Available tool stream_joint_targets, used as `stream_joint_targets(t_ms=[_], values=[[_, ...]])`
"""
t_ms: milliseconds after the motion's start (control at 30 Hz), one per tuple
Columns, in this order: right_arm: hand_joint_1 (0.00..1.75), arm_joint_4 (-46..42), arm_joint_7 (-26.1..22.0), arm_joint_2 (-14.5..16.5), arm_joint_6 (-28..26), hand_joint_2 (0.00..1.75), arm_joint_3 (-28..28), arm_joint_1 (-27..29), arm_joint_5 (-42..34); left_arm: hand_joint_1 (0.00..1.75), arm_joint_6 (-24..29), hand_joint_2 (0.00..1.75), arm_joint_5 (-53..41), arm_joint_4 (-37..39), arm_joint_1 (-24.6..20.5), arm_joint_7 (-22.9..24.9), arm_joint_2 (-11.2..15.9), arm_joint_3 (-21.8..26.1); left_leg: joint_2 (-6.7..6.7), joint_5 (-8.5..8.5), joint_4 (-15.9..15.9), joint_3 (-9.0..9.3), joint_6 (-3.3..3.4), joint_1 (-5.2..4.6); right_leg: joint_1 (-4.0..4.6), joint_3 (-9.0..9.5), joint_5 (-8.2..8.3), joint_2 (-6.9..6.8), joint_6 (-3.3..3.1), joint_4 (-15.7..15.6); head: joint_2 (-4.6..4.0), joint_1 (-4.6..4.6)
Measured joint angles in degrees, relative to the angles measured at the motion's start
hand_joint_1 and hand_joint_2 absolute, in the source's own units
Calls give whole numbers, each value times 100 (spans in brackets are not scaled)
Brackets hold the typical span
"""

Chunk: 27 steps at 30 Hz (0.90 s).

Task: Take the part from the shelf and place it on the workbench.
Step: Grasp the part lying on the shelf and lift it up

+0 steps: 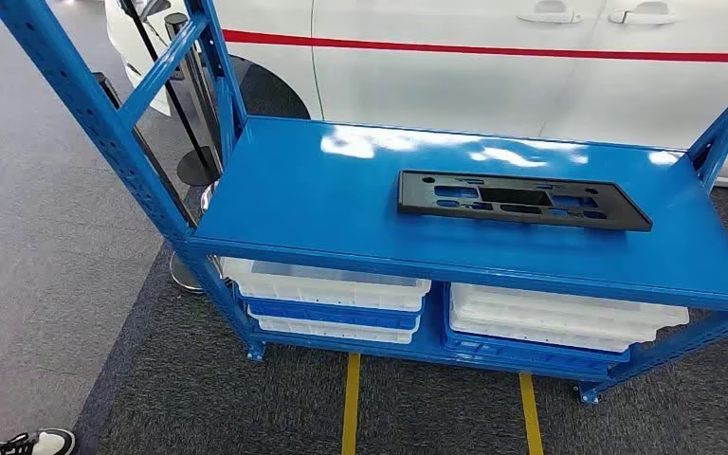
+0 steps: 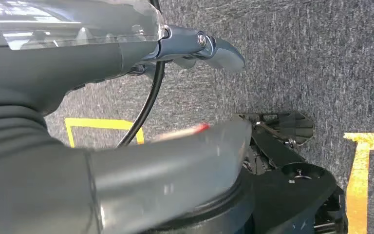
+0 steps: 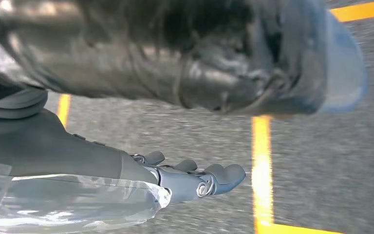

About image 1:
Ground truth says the yellow floor tape square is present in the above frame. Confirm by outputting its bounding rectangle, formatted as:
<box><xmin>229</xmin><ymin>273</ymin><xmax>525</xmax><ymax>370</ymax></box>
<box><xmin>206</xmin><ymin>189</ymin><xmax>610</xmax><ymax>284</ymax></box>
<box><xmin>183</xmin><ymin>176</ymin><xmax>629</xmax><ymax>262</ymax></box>
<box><xmin>340</xmin><ymin>353</ymin><xmax>545</xmax><ymax>455</ymax></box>

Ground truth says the white car with red stripe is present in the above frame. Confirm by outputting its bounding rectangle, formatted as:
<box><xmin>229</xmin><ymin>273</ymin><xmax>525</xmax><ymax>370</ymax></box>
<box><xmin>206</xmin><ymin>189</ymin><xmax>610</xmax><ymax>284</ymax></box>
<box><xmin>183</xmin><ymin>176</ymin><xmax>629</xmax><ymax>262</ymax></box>
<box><xmin>104</xmin><ymin>0</ymin><xmax>728</xmax><ymax>191</ymax></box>

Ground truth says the chrome stanchion post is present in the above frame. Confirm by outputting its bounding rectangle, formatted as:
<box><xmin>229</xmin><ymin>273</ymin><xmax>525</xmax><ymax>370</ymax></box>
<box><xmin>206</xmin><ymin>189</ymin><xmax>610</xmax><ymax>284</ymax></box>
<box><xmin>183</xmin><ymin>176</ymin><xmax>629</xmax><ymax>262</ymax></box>
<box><xmin>92</xmin><ymin>70</ymin><xmax>209</xmax><ymax>295</ymax></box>
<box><xmin>164</xmin><ymin>10</ymin><xmax>224</xmax><ymax>215</ymax></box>

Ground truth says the black stanchion post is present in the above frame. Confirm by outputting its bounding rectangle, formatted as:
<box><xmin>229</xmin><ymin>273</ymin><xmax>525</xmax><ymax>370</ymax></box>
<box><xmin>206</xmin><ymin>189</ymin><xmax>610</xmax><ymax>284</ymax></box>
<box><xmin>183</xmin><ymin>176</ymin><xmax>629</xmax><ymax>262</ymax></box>
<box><xmin>118</xmin><ymin>0</ymin><xmax>222</xmax><ymax>189</ymax></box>

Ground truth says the white plastic bin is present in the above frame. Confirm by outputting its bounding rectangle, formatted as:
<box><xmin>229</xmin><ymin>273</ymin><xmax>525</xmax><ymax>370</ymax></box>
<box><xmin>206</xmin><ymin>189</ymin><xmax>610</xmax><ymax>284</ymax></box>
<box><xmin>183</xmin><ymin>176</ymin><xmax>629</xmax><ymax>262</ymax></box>
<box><xmin>448</xmin><ymin>282</ymin><xmax>690</xmax><ymax>354</ymax></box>
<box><xmin>220</xmin><ymin>256</ymin><xmax>433</xmax><ymax>314</ymax></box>
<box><xmin>247</xmin><ymin>307</ymin><xmax>421</xmax><ymax>345</ymax></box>

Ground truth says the person's left foot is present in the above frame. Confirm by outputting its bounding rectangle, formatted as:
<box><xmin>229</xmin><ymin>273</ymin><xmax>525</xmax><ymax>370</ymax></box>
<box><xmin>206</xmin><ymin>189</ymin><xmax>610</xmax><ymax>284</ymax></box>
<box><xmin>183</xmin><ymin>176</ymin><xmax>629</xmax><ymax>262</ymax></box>
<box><xmin>0</xmin><ymin>428</ymin><xmax>77</xmax><ymax>455</ymax></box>

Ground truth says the blue metal shelf rack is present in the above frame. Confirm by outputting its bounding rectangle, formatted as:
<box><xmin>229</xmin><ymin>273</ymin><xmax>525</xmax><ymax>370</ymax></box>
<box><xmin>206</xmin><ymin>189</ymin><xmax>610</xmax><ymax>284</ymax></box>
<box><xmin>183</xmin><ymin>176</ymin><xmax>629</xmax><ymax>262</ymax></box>
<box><xmin>0</xmin><ymin>0</ymin><xmax>728</xmax><ymax>405</ymax></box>

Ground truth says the black plastic panel part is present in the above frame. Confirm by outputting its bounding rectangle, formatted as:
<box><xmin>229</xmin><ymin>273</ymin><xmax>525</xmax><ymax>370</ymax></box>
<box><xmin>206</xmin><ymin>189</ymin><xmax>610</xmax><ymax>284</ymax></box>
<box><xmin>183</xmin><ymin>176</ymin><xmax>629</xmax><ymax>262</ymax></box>
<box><xmin>396</xmin><ymin>170</ymin><xmax>654</xmax><ymax>233</ymax></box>

